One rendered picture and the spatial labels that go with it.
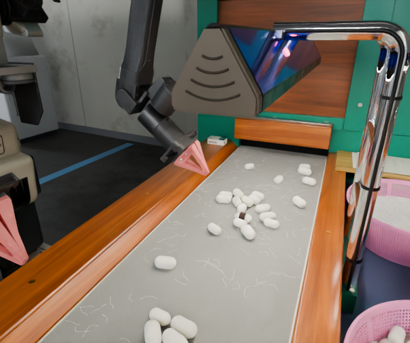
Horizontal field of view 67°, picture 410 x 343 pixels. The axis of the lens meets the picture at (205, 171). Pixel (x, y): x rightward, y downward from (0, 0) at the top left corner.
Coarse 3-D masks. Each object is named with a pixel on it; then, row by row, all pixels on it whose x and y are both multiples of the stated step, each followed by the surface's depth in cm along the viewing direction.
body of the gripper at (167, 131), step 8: (168, 120) 72; (160, 128) 70; (168, 128) 70; (176, 128) 71; (160, 136) 71; (168, 136) 70; (176, 136) 70; (184, 136) 70; (192, 136) 74; (168, 144) 71; (176, 144) 67; (168, 152) 69
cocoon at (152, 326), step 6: (150, 324) 40; (156, 324) 41; (144, 330) 40; (150, 330) 40; (156, 330) 40; (144, 336) 40; (150, 336) 39; (156, 336) 39; (150, 342) 39; (156, 342) 39
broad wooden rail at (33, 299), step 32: (192, 160) 93; (224, 160) 100; (160, 192) 74; (96, 224) 61; (128, 224) 61; (64, 256) 52; (96, 256) 53; (0, 288) 46; (32, 288) 46; (64, 288) 46; (0, 320) 40; (32, 320) 41
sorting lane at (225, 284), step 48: (192, 192) 79; (288, 192) 80; (144, 240) 61; (192, 240) 61; (240, 240) 61; (288, 240) 61; (96, 288) 49; (144, 288) 49; (192, 288) 49; (240, 288) 49; (288, 288) 49; (48, 336) 41; (96, 336) 41; (240, 336) 41; (288, 336) 41
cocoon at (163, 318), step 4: (156, 308) 43; (152, 312) 43; (156, 312) 43; (160, 312) 42; (164, 312) 42; (152, 316) 42; (156, 316) 42; (160, 316) 42; (164, 316) 42; (168, 316) 42; (156, 320) 42; (160, 320) 42; (164, 320) 42; (168, 320) 42; (160, 324) 42; (164, 324) 42
